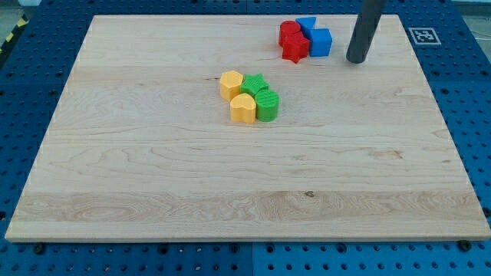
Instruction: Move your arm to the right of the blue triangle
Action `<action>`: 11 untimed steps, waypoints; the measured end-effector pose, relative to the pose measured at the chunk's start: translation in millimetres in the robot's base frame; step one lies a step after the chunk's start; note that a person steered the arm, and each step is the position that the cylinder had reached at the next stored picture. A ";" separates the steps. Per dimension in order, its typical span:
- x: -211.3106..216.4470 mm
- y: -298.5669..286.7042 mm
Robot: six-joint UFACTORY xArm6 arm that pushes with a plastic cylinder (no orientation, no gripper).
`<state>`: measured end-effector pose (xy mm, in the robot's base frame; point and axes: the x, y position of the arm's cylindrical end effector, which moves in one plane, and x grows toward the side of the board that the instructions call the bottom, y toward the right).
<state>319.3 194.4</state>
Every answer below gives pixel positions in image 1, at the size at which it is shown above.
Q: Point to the yellow hexagon block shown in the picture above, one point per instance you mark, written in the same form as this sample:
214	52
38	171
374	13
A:
229	84

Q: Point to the white fiducial marker tag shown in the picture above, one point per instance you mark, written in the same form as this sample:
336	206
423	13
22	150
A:
424	36

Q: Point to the black bolt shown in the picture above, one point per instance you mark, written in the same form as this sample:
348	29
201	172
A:
464	245
39	248

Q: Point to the blue cube block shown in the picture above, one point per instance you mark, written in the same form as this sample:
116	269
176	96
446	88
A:
321	41

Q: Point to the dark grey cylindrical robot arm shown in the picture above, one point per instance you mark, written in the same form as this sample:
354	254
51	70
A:
364	30

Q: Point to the blue triangle block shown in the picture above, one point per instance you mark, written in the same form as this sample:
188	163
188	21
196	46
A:
306	25

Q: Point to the black bolt front right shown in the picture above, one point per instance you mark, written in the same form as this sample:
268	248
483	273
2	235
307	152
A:
464	245

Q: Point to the black bolt front left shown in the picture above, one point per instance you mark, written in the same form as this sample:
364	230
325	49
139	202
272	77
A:
39	248

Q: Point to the red star block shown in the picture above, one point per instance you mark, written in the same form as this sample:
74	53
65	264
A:
295	47

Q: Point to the red cylinder block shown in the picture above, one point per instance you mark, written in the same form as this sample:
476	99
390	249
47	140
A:
287	28

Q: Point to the green cylinder block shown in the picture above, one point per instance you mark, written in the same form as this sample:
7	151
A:
267	102

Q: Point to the yellow heart block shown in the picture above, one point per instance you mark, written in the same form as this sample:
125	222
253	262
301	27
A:
243	108

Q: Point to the light wooden board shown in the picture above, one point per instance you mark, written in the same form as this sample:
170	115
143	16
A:
141	146

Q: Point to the green star block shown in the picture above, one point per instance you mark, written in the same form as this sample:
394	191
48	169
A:
252	84

